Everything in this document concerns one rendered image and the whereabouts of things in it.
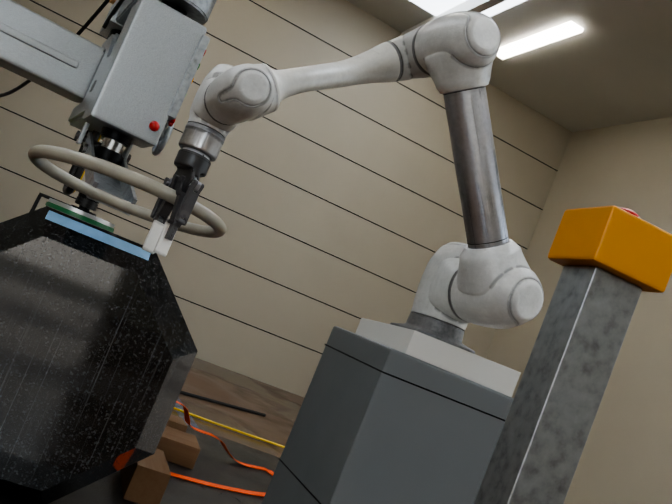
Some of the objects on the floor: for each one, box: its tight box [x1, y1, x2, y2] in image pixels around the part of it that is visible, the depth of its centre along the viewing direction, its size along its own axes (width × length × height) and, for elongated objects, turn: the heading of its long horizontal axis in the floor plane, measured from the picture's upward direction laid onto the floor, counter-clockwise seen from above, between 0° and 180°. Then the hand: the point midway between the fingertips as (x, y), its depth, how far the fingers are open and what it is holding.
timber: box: [120, 449, 171, 504], centre depth 266 cm, size 30×12×12 cm, turn 94°
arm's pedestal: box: [262, 326, 514, 504], centre depth 200 cm, size 50×50×80 cm
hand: (159, 239), depth 164 cm, fingers closed on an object, 4 cm apart
